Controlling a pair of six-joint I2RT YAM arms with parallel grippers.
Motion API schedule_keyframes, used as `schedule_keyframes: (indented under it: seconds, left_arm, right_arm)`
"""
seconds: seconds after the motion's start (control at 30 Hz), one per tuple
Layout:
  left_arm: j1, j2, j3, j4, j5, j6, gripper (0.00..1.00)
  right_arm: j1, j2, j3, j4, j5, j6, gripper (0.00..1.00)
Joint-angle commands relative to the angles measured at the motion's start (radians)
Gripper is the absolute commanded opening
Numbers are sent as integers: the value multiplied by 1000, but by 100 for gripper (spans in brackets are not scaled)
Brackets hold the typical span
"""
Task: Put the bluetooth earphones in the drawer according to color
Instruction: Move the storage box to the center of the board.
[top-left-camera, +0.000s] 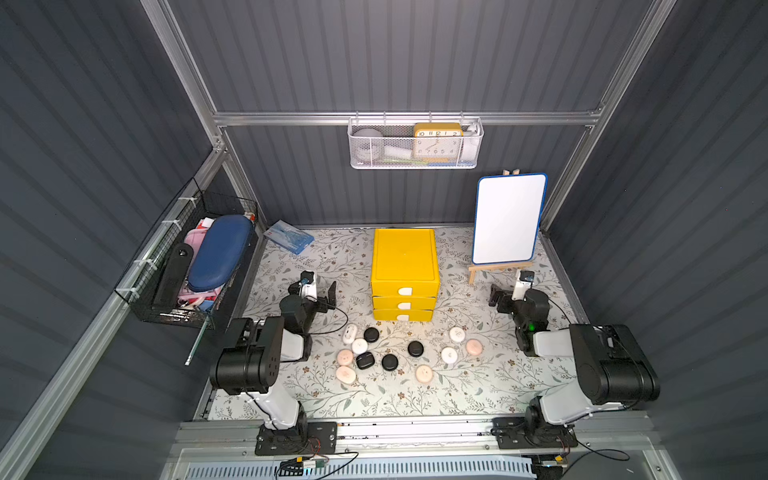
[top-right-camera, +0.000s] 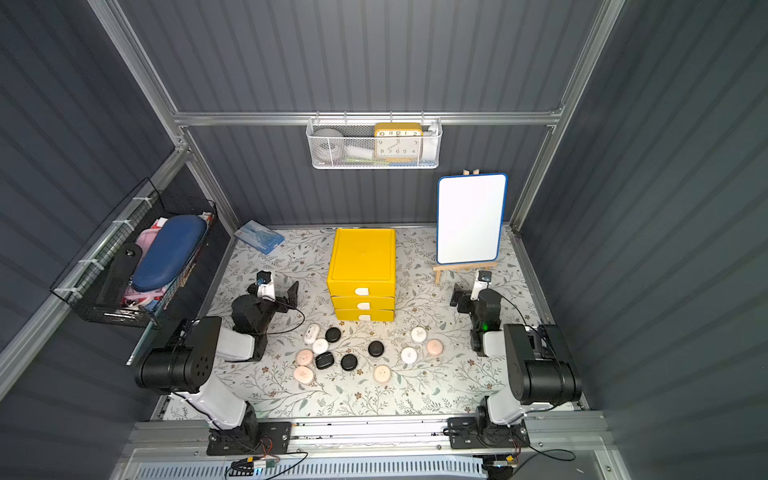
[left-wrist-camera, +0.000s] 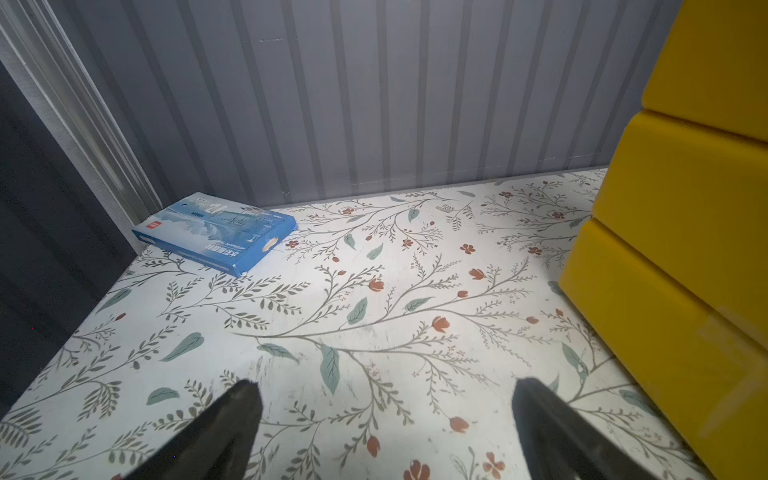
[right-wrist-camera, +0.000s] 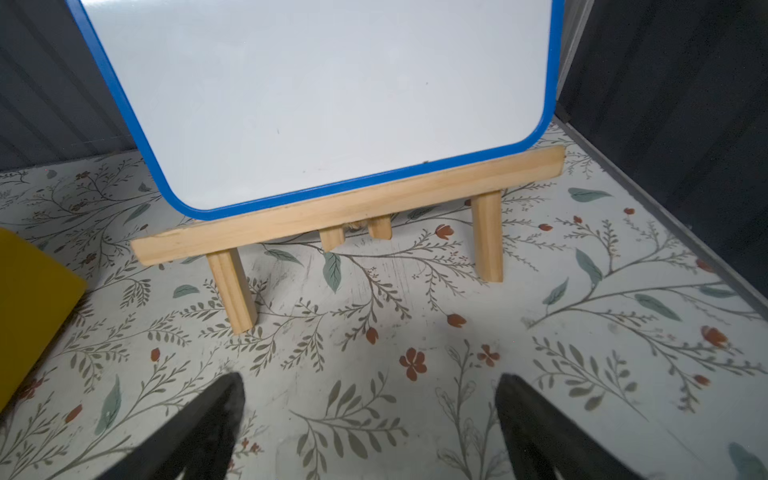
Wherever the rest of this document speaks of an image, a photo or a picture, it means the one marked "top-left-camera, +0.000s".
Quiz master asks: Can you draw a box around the pink round earphone case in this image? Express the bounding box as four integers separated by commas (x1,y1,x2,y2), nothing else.
415,365,434,384
465,339,484,357

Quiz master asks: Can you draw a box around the white round earphone case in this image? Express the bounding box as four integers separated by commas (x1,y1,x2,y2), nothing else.
351,338,369,355
449,327,466,343
441,347,458,365

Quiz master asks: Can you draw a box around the yellow drawer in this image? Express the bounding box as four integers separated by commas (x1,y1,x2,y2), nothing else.
373,309,434,322
371,281,440,297
373,296,437,311

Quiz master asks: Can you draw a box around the pink oval earphone case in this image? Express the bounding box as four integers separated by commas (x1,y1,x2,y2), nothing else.
335,366,357,385

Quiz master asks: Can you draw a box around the yellow drawer cabinet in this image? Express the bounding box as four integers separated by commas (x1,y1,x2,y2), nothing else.
370,229,440,285

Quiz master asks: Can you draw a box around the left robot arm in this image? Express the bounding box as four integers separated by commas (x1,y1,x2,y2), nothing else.
209,281,337,438

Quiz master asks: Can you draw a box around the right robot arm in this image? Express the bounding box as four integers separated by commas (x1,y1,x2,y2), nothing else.
488,285,661,434

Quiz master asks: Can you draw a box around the wooden easel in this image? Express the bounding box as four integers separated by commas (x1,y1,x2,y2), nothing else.
466,168,535,285

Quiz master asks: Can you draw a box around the white oblong earphone case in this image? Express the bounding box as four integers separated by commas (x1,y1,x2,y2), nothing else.
342,325,358,346

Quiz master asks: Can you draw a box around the black round earphone case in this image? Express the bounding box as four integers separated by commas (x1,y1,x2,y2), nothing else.
363,327,380,343
407,341,424,358

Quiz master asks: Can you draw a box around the black square earphone case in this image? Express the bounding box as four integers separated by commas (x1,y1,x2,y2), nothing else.
355,351,376,370

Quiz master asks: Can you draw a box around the blue oval case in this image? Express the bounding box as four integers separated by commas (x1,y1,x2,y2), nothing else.
187,215,253,292

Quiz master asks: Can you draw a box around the black oval earphone case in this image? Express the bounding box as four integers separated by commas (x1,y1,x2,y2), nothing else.
381,354,399,371

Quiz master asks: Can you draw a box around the pink item in basket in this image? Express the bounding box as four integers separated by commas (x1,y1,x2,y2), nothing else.
183,228,208,259

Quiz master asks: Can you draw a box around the black remote in basket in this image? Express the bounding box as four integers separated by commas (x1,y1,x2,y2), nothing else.
152,242,193,308

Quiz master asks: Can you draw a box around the white tape roll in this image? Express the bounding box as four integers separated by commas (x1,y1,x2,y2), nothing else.
350,128,384,164

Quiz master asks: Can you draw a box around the yellow alarm clock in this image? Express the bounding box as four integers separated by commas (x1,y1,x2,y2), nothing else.
412,122,464,163

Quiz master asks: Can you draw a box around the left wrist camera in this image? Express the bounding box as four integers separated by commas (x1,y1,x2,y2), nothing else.
299,271,318,302

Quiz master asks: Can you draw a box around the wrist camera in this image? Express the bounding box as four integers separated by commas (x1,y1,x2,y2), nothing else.
299,271,318,302
512,270,535,300

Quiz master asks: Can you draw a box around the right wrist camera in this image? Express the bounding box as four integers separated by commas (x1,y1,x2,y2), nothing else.
512,270,535,300

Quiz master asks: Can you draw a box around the white board blue frame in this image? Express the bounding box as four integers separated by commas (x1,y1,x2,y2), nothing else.
470,172,549,266

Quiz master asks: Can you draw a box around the black wire side basket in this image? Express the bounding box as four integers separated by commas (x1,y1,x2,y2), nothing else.
116,180,259,330

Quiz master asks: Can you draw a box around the white wire wall basket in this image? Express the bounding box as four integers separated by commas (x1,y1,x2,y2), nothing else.
347,117,485,170

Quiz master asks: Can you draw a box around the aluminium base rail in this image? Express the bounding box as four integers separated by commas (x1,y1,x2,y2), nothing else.
168,411,662,462

